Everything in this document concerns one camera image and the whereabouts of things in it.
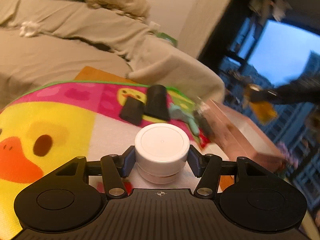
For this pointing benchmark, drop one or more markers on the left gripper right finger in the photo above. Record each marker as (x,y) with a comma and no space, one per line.
(207,168)

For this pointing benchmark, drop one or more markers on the white round jar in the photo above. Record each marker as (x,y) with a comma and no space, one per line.
(161,151)

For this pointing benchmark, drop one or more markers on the teal plastic toy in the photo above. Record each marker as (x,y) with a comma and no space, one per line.
(176,113)

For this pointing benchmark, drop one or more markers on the pink cardboard box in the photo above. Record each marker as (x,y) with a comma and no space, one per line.
(238,136)

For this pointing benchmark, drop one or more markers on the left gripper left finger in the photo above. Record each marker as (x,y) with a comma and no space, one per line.
(114,169)

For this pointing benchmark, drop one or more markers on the amber liquid bottle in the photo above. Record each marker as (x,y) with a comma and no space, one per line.
(264,111)

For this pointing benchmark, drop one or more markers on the beige covered sofa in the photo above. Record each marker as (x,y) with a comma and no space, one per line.
(73,36)

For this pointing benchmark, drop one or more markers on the clear plastic bag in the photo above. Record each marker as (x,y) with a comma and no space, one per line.
(199,113)

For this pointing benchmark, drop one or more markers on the black rectangular box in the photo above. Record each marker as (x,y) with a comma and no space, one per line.
(132,111)

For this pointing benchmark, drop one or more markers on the white plush toy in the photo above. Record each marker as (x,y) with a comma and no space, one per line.
(29,29)

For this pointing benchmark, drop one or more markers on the colourful cartoon play mat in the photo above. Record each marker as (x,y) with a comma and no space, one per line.
(49,126)

